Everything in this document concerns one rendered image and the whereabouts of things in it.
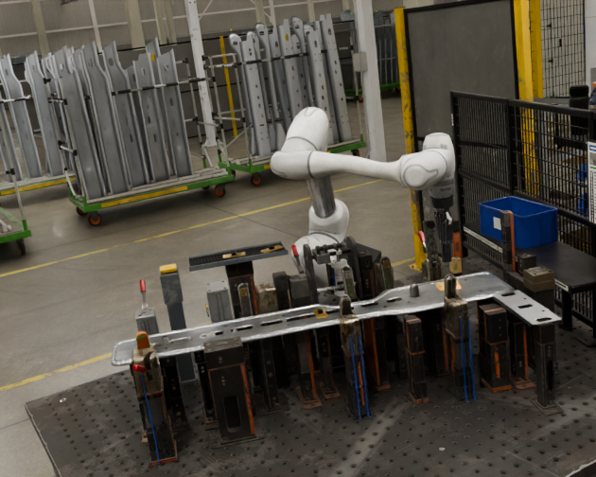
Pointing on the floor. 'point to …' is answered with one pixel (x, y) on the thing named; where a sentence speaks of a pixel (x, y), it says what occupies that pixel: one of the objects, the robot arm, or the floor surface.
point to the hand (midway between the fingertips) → (446, 252)
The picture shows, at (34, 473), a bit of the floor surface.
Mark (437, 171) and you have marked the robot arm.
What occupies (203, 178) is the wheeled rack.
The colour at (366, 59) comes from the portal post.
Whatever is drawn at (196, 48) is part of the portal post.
